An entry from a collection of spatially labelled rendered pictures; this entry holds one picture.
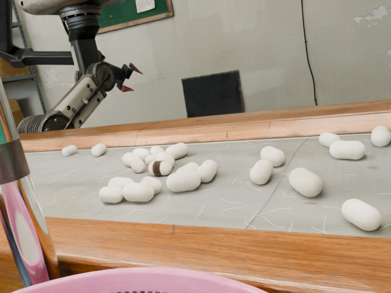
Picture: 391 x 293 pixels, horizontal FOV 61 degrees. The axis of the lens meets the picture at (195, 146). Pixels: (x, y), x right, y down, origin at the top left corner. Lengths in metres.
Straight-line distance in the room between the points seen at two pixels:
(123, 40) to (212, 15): 0.75
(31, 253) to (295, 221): 0.19
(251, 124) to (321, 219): 0.29
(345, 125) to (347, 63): 1.92
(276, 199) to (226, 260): 0.13
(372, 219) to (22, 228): 0.22
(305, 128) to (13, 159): 0.41
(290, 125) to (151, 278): 0.38
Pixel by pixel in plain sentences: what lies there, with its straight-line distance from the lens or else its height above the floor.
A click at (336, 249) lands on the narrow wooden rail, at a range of 0.21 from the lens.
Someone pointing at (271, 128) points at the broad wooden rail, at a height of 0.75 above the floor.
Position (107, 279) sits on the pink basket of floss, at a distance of 0.21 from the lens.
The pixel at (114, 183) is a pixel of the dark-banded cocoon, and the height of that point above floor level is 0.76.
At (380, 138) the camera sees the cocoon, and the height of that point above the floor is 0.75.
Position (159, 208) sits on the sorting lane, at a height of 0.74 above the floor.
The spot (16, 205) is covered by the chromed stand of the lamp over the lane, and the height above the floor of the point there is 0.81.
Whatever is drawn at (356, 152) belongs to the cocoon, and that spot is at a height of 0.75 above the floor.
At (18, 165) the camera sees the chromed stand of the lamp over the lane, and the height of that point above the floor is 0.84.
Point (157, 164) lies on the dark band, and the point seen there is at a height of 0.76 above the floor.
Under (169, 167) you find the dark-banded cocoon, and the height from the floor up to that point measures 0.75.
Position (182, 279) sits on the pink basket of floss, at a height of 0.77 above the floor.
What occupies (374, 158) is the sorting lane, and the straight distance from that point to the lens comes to 0.42.
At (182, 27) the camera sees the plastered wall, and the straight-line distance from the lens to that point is 2.59.
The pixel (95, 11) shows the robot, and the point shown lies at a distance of 1.27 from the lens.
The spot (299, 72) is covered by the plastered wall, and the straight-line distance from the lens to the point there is 2.43.
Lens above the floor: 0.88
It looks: 14 degrees down
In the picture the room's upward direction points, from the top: 10 degrees counter-clockwise
